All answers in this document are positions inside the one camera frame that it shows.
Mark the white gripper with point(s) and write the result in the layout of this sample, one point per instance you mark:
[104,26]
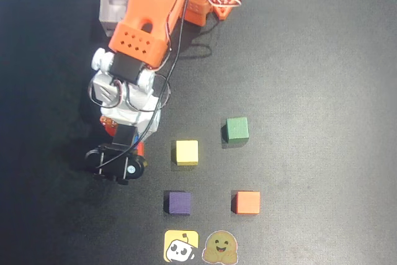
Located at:
[124,135]

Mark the blue cube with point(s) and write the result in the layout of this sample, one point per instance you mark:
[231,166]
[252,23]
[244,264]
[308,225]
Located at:
[136,139]

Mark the orange and white robot arm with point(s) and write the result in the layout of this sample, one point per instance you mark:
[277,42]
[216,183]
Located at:
[142,7]

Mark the red cube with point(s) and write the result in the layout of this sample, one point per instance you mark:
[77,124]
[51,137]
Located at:
[141,149]

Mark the yellow cube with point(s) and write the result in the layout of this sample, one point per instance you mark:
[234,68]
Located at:
[187,151]

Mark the purple cube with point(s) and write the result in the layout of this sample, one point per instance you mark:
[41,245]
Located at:
[179,203]

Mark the green cube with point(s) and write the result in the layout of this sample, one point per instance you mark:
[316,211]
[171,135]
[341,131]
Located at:
[237,128]

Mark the orange cube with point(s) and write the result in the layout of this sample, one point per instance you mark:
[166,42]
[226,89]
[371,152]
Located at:
[247,202]

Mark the white open paper box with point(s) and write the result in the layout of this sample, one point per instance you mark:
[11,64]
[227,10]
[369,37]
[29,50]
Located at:
[108,7]

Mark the yellow robot face sticker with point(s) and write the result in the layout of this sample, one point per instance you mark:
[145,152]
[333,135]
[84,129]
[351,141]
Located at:
[181,244]

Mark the hugging face emoji sticker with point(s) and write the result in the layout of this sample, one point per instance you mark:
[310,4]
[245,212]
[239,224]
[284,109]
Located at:
[220,246]

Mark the dark grey felt mat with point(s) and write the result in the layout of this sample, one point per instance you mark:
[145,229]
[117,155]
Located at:
[310,91]

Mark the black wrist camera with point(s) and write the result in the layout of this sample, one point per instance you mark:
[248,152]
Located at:
[108,165]

